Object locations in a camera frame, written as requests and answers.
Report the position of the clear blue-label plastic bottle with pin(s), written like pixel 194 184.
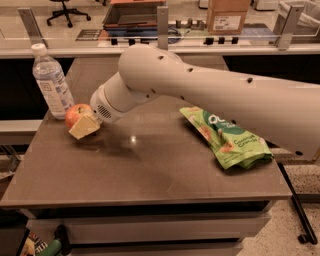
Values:
pixel 51 81

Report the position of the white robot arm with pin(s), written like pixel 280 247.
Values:
pixel 284 112

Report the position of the right metal railing post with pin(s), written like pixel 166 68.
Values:
pixel 285 30

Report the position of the grey drawer cabinet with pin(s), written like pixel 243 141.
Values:
pixel 192 234

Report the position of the centre metal railing post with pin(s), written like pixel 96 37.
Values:
pixel 162 27

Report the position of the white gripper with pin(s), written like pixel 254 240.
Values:
pixel 101 106

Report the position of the metal railing post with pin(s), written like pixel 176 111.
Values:
pixel 162 27
pixel 285 30
pixel 31 26

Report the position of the cardboard box with label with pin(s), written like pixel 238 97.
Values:
pixel 226 17

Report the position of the black floor bar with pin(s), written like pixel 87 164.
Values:
pixel 309 235

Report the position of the black office chair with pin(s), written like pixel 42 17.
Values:
pixel 66 12

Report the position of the green snack chip bag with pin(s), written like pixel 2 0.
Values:
pixel 231 145

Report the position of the red apple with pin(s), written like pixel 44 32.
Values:
pixel 74 113

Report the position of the left metal railing post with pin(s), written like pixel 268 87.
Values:
pixel 31 26

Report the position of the grey open bin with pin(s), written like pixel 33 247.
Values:
pixel 130 13

